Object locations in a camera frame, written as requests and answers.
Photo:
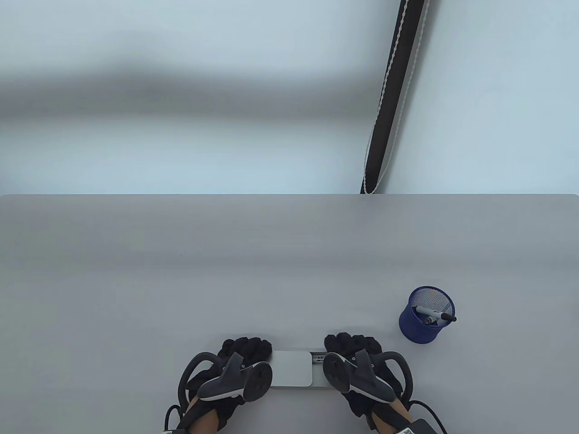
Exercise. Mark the black grey right glove controller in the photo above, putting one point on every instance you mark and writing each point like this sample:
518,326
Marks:
362,377

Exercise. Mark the short grey marker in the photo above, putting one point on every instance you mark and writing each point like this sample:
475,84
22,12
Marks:
430,321

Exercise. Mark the black grey left glove controller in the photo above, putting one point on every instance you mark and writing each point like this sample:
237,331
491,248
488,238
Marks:
226,382

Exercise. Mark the person's right forearm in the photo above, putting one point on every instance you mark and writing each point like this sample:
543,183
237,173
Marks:
390,416

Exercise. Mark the person's right hand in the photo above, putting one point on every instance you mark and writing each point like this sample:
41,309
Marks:
350,343

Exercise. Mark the black grey glove controller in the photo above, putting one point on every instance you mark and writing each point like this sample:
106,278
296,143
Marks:
362,377
226,382

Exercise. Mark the blue mesh pen cup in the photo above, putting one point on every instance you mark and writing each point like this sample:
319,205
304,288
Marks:
418,327

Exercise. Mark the flat silver box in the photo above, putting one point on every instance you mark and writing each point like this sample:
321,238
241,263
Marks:
291,368

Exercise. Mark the grey marker with black cap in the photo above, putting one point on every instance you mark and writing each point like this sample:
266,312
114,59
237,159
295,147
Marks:
433,313

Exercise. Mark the black pole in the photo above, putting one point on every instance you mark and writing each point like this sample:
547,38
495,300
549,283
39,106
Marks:
398,90

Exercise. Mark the person's right fingers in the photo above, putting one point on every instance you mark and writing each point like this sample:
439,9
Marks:
352,342

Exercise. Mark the person's left hand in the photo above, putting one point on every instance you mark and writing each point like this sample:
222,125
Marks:
246,348

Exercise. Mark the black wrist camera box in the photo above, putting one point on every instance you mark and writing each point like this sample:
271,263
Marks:
418,427

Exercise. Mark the person's left fingers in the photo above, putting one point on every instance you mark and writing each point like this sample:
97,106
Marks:
249,347

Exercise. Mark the person's left forearm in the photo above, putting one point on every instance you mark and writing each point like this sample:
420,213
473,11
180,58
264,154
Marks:
206,422

